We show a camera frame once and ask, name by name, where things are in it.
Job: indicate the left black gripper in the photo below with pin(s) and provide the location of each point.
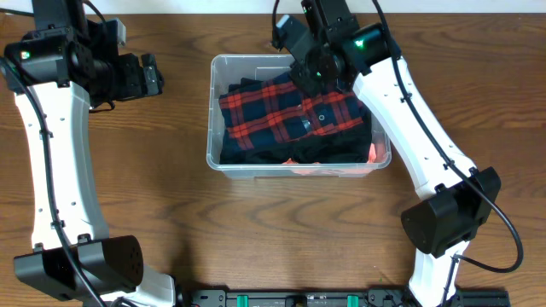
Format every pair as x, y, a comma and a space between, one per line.
148, 75

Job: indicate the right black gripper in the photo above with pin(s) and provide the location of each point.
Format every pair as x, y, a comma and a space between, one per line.
316, 86

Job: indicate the black cloth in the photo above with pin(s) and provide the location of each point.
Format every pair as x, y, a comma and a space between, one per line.
345, 147
249, 85

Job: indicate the red navy plaid cloth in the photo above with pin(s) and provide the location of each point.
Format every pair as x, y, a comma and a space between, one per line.
282, 113

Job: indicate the pink cloth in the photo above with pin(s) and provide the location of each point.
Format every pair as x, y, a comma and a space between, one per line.
375, 153

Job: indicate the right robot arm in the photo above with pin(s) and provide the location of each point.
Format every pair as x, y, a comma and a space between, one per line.
456, 198

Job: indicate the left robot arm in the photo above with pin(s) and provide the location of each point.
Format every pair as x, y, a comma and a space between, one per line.
61, 72

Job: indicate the clear plastic storage container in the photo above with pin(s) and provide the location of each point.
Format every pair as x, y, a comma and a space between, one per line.
230, 69

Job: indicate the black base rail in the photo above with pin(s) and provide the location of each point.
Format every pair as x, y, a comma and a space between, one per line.
298, 298

